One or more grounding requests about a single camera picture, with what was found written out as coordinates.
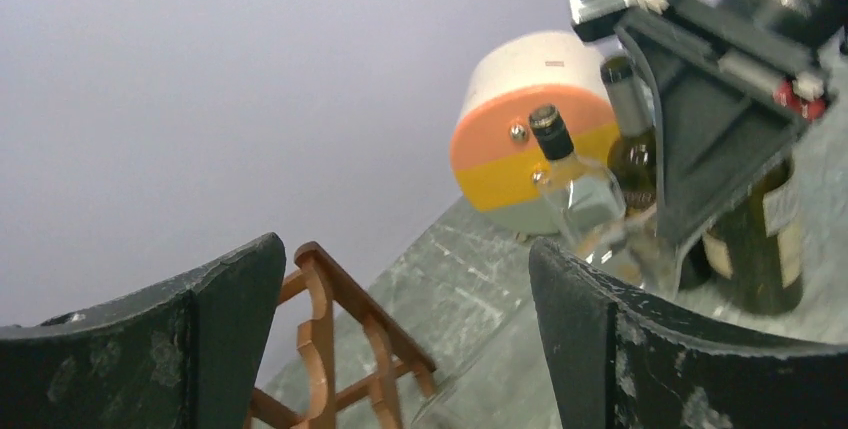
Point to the clear bottle with black cap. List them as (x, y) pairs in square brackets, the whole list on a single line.
[(588, 208)]

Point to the cream orange yellow cylinder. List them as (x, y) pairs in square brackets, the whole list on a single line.
[(493, 153)]

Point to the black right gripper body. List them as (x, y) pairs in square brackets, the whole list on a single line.
[(767, 50)]

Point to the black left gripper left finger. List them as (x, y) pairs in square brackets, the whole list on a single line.
[(181, 353)]

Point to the brown wooden wine rack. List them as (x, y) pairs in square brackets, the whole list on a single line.
[(352, 350)]

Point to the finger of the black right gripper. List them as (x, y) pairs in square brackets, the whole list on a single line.
[(717, 133)]

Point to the dark wine bottle behind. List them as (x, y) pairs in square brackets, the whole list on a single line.
[(632, 148)]

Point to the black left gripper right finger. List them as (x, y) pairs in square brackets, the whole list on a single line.
[(619, 357)]

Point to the dark green wine bottle front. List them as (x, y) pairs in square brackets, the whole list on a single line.
[(755, 248)]

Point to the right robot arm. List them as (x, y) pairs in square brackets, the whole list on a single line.
[(714, 71)]

